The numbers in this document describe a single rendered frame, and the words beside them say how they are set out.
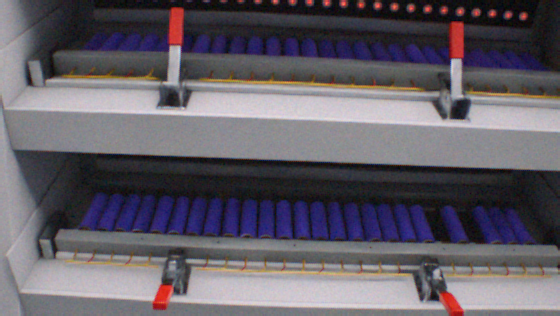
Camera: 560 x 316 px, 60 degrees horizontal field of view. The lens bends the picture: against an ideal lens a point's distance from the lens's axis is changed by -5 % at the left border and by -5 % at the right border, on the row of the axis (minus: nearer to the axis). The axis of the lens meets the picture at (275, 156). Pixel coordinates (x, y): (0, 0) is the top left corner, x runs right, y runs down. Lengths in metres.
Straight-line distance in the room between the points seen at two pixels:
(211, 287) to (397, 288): 0.19
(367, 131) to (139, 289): 0.28
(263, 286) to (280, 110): 0.18
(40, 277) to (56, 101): 0.19
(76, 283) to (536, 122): 0.49
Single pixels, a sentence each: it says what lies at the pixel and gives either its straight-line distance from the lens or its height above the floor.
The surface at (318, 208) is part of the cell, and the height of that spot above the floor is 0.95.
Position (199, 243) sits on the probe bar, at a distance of 0.55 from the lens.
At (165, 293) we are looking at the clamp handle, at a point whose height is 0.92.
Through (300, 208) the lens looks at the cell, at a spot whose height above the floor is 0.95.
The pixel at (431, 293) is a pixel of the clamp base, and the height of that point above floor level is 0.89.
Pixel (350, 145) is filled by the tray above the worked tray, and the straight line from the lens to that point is 0.48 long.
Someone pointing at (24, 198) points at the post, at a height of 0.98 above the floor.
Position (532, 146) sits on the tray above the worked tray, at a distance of 0.53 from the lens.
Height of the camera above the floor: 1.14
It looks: 13 degrees down
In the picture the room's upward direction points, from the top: 2 degrees clockwise
